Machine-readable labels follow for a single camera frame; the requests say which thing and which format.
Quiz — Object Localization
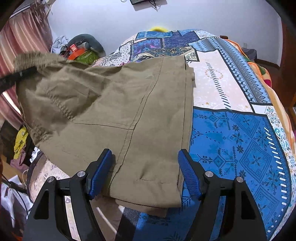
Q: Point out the yellow cloth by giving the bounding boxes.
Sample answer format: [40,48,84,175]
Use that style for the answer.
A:
[13,126,30,160]

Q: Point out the striped pink curtain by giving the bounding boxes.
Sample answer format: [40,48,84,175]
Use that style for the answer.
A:
[0,0,55,130]

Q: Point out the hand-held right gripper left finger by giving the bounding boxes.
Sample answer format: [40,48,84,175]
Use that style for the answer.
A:
[23,148,114,241]

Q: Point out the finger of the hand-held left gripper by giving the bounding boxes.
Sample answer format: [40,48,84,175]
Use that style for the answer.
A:
[0,65,38,93]

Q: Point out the khaki pants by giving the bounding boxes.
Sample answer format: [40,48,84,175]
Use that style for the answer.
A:
[13,53,197,218]

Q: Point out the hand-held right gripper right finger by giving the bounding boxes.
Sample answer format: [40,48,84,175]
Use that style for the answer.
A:
[178,148,269,241]

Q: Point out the orange box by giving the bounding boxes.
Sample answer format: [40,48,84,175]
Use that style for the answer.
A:
[67,44,87,60]

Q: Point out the white crumpled clothing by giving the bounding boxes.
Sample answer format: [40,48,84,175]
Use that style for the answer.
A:
[51,35,69,55]

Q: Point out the black monitor cables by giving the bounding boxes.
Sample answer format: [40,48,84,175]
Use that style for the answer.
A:
[120,0,162,11]

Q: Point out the blue patchwork bed blanket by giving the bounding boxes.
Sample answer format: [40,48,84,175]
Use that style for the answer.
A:
[26,29,296,241]

